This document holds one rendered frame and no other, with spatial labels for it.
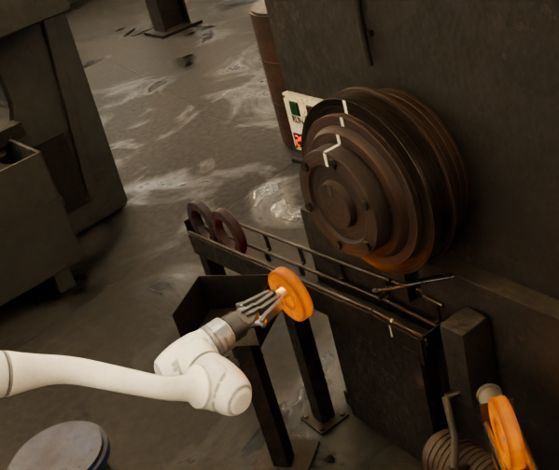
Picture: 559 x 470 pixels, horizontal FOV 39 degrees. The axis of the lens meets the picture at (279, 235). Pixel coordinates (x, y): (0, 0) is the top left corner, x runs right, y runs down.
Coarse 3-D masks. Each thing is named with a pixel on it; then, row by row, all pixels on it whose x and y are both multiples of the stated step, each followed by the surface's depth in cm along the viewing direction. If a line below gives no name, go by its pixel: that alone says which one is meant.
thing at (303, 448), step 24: (192, 288) 249; (216, 288) 254; (240, 288) 251; (264, 288) 247; (192, 312) 249; (216, 312) 257; (264, 336) 236; (240, 360) 250; (264, 384) 254; (264, 408) 258; (264, 432) 265; (264, 456) 278; (288, 456) 270; (312, 456) 273
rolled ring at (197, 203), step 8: (192, 200) 297; (200, 200) 294; (192, 208) 296; (200, 208) 291; (208, 208) 291; (192, 216) 302; (208, 216) 290; (192, 224) 305; (200, 224) 304; (208, 224) 291; (200, 232) 303; (208, 232) 304; (216, 240) 294
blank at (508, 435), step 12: (504, 396) 169; (492, 408) 170; (504, 408) 165; (492, 420) 174; (504, 420) 163; (516, 420) 163; (504, 432) 162; (516, 432) 162; (504, 444) 166; (516, 444) 162; (504, 456) 169; (516, 456) 162; (516, 468) 165
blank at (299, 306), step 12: (276, 276) 209; (288, 276) 207; (276, 288) 214; (288, 288) 207; (300, 288) 205; (288, 300) 215; (300, 300) 205; (288, 312) 216; (300, 312) 209; (312, 312) 210
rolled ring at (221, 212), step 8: (224, 208) 280; (216, 216) 282; (224, 216) 276; (232, 216) 276; (216, 224) 286; (232, 224) 275; (216, 232) 289; (224, 232) 289; (232, 232) 276; (240, 232) 276; (224, 240) 289; (240, 240) 276; (232, 248) 285; (240, 248) 278
